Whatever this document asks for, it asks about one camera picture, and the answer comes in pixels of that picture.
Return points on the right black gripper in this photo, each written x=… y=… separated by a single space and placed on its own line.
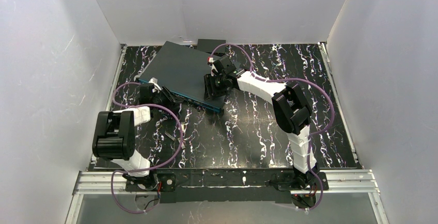
x=212 y=85

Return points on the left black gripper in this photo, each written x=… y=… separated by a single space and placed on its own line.
x=167 y=97

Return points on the large dark network switch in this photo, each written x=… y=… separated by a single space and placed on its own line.
x=181 y=70

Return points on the small grey plug module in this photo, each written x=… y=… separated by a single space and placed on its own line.
x=170 y=136

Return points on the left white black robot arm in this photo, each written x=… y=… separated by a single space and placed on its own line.
x=114 y=137

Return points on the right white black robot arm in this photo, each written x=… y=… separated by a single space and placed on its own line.
x=291 y=109

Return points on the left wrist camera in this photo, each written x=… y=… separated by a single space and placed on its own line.
x=154 y=82

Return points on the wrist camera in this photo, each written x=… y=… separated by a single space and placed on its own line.
x=218 y=64
x=154 y=82

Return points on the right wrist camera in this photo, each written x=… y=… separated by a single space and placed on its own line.
x=218 y=64

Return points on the small black switch box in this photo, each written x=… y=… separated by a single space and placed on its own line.
x=208 y=45

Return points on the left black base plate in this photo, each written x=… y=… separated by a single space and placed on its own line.
x=157 y=180

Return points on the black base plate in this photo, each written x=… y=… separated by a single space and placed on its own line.
x=292 y=179
x=157 y=180

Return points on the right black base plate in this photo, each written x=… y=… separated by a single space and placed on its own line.
x=292 y=179

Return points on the aluminium front rail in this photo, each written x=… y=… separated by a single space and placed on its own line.
x=339 y=181

